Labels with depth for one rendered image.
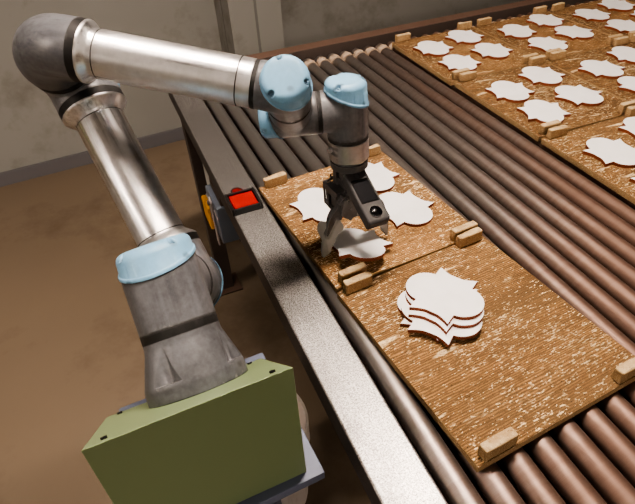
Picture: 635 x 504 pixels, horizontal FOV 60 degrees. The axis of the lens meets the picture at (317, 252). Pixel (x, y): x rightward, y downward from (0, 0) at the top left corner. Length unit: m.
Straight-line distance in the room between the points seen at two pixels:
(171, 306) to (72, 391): 1.55
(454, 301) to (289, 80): 0.48
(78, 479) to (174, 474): 1.31
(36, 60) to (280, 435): 0.66
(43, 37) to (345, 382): 0.71
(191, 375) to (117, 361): 1.57
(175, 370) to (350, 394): 0.30
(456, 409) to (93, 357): 1.74
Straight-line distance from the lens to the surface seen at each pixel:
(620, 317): 1.15
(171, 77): 0.89
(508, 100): 1.79
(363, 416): 0.91
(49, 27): 0.96
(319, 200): 1.29
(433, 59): 2.08
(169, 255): 0.81
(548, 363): 1.00
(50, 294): 2.77
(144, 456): 0.74
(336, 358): 0.98
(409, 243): 1.18
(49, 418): 2.28
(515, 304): 1.08
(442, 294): 1.02
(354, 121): 0.98
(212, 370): 0.79
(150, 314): 0.81
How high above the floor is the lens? 1.68
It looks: 40 degrees down
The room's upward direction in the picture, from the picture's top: 4 degrees counter-clockwise
